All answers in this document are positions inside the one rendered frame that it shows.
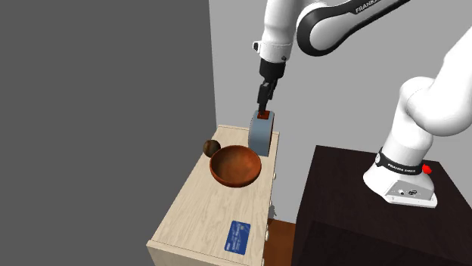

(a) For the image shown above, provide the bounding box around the dark brown ball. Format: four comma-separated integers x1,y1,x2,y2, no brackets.
202,139,222,157

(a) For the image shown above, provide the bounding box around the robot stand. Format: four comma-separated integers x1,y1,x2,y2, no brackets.
290,144,472,266

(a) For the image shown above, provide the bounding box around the blue-grey box with red button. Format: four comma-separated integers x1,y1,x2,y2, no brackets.
247,110,275,157

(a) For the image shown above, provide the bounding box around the brown wooden bowl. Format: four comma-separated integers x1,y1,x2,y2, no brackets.
209,144,262,188

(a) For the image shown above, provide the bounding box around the blue card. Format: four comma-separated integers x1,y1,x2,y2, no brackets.
224,220,252,256

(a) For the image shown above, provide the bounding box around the light wooden chest of drawers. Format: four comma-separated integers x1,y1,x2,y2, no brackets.
145,125,281,266

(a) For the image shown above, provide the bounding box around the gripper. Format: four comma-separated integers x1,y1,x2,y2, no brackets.
256,57,287,114

